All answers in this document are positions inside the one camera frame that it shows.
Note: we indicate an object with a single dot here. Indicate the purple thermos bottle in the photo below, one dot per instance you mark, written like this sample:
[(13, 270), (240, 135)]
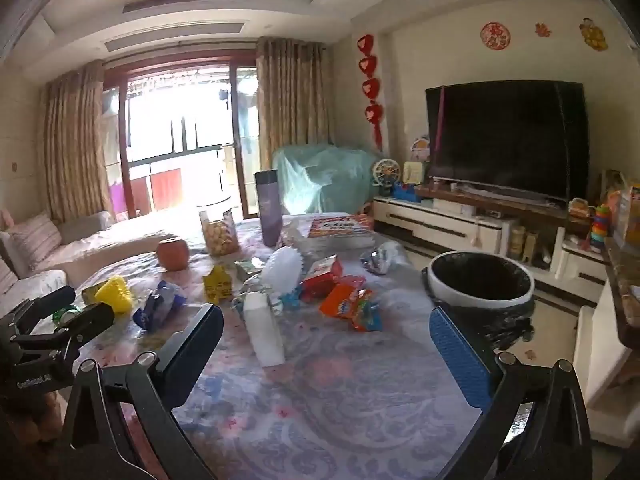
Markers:
[(268, 210)]

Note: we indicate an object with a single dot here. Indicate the beige curtain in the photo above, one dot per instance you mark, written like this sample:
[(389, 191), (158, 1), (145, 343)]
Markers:
[(75, 145), (292, 100)]

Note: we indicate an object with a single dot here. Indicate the green plastic covered furniture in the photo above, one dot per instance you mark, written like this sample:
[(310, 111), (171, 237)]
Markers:
[(330, 180)]

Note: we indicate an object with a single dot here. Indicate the red snack box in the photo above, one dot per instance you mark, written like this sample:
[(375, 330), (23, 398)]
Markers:
[(320, 277)]

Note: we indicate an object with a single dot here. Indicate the clear plastic bag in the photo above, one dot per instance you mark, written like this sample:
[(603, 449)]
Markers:
[(294, 232)]

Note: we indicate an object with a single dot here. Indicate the white television cabinet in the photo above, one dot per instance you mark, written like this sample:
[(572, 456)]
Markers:
[(440, 220)]

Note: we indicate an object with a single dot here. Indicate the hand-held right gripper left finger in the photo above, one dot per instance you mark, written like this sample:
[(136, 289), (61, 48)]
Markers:
[(200, 340)]

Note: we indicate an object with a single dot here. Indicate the orange snack packet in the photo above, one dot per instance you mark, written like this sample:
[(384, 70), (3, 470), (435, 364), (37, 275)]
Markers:
[(345, 305)]

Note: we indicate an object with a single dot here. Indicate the round red wall sticker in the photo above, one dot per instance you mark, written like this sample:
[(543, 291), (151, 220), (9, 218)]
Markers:
[(495, 35)]

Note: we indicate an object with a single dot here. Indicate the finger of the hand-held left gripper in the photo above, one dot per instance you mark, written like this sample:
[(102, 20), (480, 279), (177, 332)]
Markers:
[(90, 317), (55, 298)]

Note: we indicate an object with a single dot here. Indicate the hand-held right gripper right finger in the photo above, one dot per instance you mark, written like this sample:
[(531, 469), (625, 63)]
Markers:
[(460, 360)]

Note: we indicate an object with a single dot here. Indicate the colourful toy box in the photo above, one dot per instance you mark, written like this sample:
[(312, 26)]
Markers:
[(627, 215)]

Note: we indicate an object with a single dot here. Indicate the green printed box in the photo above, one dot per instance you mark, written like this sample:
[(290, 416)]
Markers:
[(247, 267)]

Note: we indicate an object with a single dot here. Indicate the red hanging decoration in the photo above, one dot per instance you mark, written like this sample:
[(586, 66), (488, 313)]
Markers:
[(369, 65)]

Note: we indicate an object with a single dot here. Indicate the clear jar of yellow snacks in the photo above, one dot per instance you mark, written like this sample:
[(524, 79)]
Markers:
[(220, 237)]

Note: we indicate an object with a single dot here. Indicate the yellow orange wall sticker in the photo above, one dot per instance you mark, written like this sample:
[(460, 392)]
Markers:
[(594, 35)]

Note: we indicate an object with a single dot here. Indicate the blue toy block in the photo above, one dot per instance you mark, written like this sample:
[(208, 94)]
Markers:
[(405, 192)]

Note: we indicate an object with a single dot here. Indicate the brown top side table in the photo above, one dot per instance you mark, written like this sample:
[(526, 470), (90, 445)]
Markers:
[(625, 300)]

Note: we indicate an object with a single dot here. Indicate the stack of books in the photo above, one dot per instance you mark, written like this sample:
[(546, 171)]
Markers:
[(340, 227)]

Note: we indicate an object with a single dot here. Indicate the blue and white wrapper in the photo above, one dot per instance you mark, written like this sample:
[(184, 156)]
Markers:
[(157, 305)]

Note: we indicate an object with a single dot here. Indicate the brown framed glass door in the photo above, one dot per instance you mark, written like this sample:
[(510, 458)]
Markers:
[(175, 110)]

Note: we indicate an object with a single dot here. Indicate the orange toy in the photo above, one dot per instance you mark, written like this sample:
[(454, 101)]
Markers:
[(580, 207)]

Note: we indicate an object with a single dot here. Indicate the ferris wheel toy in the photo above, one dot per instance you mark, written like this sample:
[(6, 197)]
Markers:
[(387, 175)]

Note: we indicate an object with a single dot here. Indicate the clear bag of blue items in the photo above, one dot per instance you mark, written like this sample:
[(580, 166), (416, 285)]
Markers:
[(382, 257)]

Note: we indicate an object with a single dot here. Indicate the small yellow packet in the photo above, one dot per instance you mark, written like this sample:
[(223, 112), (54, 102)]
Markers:
[(217, 285)]

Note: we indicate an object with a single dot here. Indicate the small red wall sticker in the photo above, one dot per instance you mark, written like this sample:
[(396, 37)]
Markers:
[(542, 30)]

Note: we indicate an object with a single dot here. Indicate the white bubble wrap bundle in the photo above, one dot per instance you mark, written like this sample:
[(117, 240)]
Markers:
[(282, 270)]

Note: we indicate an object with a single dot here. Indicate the pale cushioned sofa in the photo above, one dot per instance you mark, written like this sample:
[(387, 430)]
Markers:
[(80, 255)]

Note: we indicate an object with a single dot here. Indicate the red apple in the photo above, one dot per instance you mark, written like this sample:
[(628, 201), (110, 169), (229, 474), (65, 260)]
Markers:
[(172, 254)]

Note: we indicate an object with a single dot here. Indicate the jars in cabinet shelf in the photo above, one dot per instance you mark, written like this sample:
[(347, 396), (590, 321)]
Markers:
[(522, 242)]

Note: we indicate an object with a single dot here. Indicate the white paper box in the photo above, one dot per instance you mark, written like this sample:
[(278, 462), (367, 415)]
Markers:
[(262, 330)]

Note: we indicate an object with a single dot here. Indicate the black television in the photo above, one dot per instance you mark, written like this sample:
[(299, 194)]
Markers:
[(505, 140)]

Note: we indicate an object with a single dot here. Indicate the pink stick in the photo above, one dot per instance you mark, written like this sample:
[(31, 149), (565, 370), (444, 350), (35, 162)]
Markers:
[(440, 120)]

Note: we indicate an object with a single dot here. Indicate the white bin with black bag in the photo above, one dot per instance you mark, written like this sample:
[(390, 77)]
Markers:
[(522, 295)]

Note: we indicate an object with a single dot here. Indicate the rainbow stacking rings toy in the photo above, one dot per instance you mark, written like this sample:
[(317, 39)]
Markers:
[(600, 227)]

